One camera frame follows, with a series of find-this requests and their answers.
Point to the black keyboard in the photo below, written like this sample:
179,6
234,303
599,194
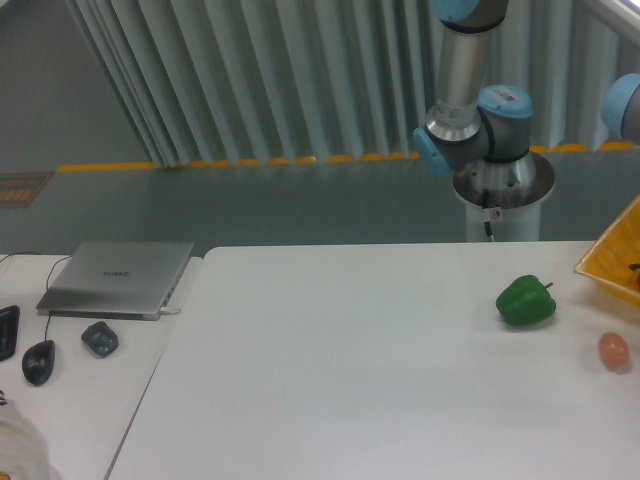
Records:
9,326

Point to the red bell pepper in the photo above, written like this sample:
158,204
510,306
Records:
635,269

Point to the closed silver laptop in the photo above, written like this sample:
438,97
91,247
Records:
117,280

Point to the green bell pepper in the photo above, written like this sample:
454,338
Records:
525,302

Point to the brown egg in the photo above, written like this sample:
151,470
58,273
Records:
613,350

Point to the yellow woven basket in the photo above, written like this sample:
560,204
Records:
606,262

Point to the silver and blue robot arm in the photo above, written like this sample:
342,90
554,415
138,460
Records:
516,73

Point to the dark grey small controller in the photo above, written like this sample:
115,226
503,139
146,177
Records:
101,339

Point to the black computer mouse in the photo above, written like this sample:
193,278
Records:
38,362

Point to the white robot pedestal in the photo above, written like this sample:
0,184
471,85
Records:
503,202

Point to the white cloth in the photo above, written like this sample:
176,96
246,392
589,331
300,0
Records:
24,453

